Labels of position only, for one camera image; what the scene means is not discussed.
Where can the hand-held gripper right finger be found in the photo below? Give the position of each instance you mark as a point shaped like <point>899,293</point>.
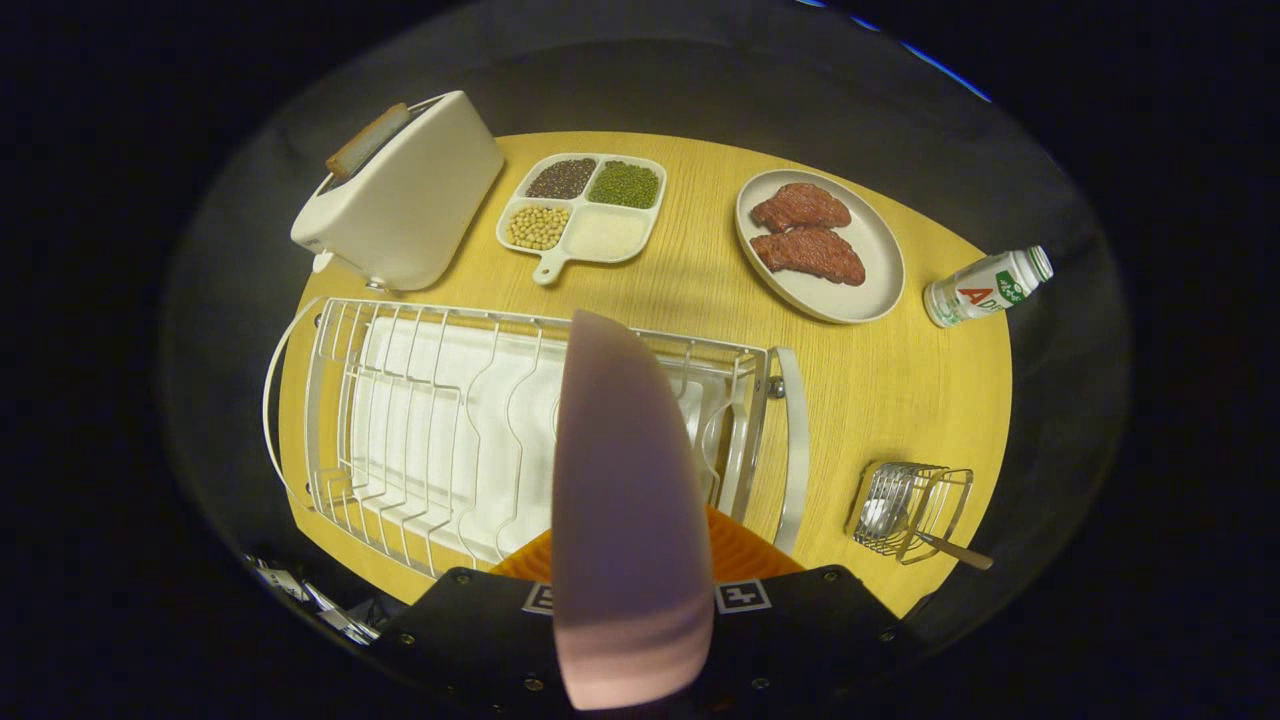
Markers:
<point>800,630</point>

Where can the pile of yellow soybeans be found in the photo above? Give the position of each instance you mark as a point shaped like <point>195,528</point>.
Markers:
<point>538,227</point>

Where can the white drip tray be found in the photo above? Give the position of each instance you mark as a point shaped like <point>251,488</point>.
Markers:
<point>440,380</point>

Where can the beige round plate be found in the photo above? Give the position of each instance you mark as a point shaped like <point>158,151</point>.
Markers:
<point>870,290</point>

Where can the pile of white rice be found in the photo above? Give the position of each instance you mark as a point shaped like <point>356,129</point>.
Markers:
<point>608,232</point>

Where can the white toaster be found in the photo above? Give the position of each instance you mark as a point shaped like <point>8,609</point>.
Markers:
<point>410,200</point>

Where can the red meat piece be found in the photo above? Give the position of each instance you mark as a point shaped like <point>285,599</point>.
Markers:
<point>800,207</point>
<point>810,255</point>

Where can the white bottle green cap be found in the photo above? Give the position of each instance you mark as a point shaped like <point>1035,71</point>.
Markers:
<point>975,290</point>

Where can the brown bread slice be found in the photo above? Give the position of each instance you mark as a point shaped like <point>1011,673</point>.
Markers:
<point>365,142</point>

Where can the pile of green beans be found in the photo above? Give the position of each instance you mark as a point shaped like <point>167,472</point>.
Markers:
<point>624,185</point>

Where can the pile of dark seeds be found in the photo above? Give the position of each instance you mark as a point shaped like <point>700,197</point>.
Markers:
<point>562,178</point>

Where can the pink plate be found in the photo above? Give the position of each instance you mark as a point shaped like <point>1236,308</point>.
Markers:
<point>630,500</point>

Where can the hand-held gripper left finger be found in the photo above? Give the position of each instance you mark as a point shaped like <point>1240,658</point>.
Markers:
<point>470,630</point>

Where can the white divided tray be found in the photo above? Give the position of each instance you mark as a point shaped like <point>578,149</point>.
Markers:
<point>548,268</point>

